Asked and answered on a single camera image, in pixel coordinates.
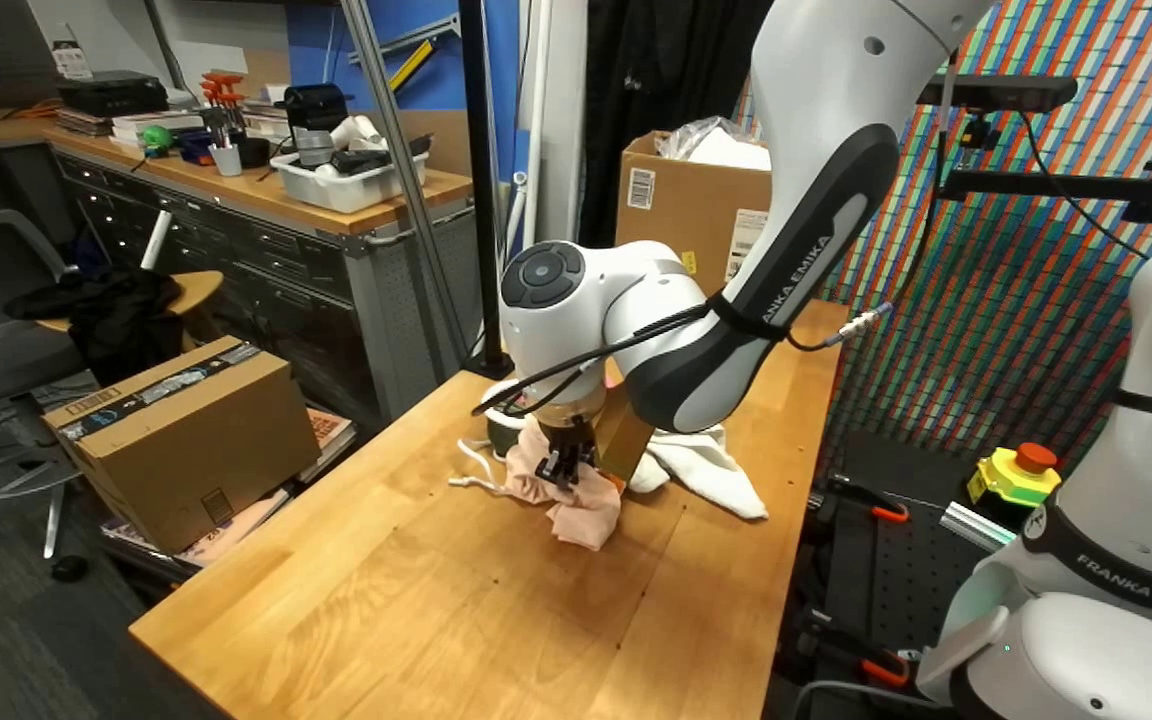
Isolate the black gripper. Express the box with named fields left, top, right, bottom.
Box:
left=534, top=410, right=599, bottom=490

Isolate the peach shirt with orange print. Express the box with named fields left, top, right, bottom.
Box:
left=467, top=424, right=627, bottom=554

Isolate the thick white rope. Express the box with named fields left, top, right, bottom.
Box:
left=478, top=396, right=534, bottom=457

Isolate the light grey cloth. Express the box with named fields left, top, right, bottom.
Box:
left=627, top=424, right=772, bottom=525

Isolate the black upright pole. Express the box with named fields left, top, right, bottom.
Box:
left=457, top=0, right=523, bottom=382

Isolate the cardboard box with white label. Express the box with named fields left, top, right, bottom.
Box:
left=614, top=128, right=776, bottom=298

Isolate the wooden top workbench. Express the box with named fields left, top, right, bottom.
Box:
left=0, top=100, right=485, bottom=432

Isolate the white plastic bin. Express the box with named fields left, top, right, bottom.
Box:
left=267, top=140, right=432, bottom=217

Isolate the silver slanted pole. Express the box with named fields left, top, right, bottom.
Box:
left=337, top=0, right=467, bottom=384

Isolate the white plastic bag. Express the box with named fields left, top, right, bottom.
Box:
left=659, top=112, right=776, bottom=175

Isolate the cardboard box with black strip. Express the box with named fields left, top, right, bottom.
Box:
left=42, top=333, right=326, bottom=555

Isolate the round wooden stool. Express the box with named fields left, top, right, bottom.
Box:
left=164, top=268, right=227, bottom=319

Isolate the yellow level tool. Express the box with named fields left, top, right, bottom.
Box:
left=386, top=38, right=442, bottom=96

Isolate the black container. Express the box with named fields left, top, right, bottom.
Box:
left=281, top=81, right=352, bottom=138

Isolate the yellow red emergency stop button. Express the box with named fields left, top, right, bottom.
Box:
left=964, top=435, right=1068, bottom=516

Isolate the black bag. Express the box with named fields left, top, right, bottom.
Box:
left=4, top=265, right=190, bottom=392

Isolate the orange toy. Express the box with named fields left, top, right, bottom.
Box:
left=196, top=70, right=250, bottom=112

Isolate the green object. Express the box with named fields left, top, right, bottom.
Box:
left=134, top=122, right=186, bottom=161

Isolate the black flat device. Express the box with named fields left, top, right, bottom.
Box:
left=58, top=72, right=172, bottom=122

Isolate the thin white cord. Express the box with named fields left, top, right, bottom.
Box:
left=449, top=435, right=512, bottom=497

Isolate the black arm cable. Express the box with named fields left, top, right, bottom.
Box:
left=473, top=298, right=891, bottom=418

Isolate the orange clamp handle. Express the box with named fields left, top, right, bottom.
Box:
left=866, top=497, right=917, bottom=529
left=856, top=653, right=921, bottom=695

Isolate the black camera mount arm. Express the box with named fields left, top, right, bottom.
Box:
left=938, top=112, right=1152, bottom=234

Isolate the black bar camera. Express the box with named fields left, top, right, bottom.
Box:
left=921, top=72, right=1079, bottom=116

